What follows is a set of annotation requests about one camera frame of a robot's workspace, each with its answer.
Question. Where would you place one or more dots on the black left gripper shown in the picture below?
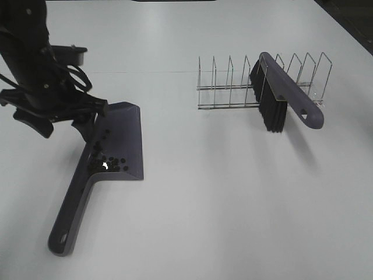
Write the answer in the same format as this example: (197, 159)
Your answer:
(45, 88)

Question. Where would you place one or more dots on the pile of coffee beans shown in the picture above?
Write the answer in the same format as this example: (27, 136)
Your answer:
(101, 161)

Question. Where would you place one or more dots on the purple plastic dustpan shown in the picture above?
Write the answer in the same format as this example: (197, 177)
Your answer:
(123, 119)

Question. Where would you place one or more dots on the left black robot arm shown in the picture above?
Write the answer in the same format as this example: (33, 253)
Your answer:
(25, 23)

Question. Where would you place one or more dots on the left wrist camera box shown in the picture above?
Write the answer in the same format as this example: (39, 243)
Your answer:
(69, 55)

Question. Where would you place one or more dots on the chrome wire dish rack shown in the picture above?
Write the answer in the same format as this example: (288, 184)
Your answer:
(232, 87)

